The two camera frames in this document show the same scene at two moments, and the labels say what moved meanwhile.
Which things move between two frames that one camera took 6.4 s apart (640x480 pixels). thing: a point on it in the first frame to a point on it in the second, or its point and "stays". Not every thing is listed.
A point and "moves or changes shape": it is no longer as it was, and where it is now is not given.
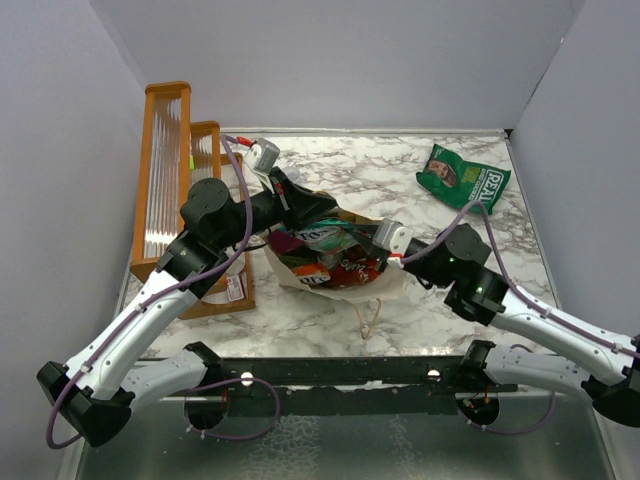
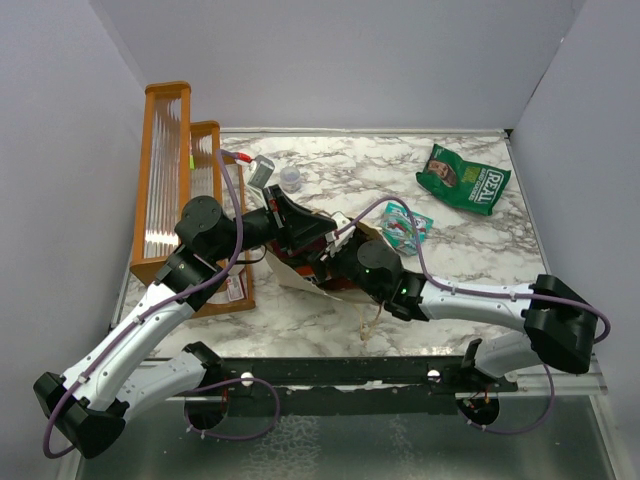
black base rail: (345, 386) stays
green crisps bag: (459, 184) stays
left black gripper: (297, 206) to (301, 225)
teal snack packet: (328, 234) moves or changes shape
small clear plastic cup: (294, 175) stays
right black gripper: (368, 243) to (321, 265)
